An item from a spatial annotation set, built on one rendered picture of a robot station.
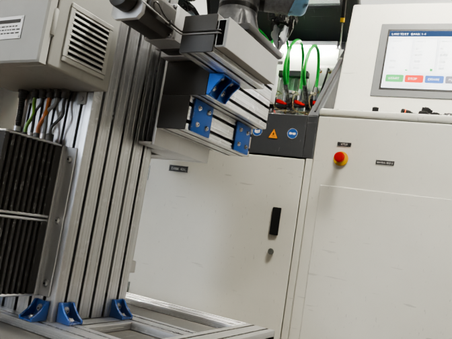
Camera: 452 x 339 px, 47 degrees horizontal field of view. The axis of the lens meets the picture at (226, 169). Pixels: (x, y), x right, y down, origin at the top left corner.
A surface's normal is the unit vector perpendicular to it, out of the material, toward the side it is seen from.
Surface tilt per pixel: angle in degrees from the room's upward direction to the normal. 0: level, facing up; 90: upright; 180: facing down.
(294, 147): 90
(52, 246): 90
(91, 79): 90
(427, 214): 90
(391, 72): 76
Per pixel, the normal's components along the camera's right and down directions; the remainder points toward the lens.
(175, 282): -0.37, -0.16
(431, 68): -0.32, -0.39
